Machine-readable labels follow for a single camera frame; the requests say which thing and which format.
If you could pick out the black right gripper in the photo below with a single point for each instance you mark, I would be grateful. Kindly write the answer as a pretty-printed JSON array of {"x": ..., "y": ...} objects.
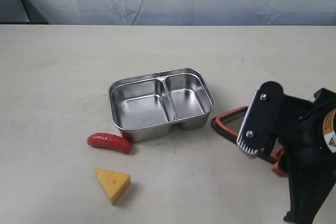
[{"x": 306, "y": 132}]

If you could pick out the dark transparent lid orange seal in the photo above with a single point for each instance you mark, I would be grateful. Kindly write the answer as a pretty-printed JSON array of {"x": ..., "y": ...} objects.
[{"x": 228, "y": 125}]

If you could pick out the yellow toy cheese wedge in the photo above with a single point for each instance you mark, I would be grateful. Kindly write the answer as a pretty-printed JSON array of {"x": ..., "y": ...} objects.
[{"x": 114, "y": 184}]

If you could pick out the red toy sausage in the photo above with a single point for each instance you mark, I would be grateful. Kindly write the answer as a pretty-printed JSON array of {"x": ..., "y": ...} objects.
[{"x": 111, "y": 141}]

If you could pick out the steel two-compartment lunch box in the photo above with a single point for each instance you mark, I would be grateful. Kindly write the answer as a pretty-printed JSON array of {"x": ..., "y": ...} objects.
[{"x": 148, "y": 106}]

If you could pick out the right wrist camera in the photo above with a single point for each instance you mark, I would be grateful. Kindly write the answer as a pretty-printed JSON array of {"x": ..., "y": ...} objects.
[{"x": 257, "y": 130}]

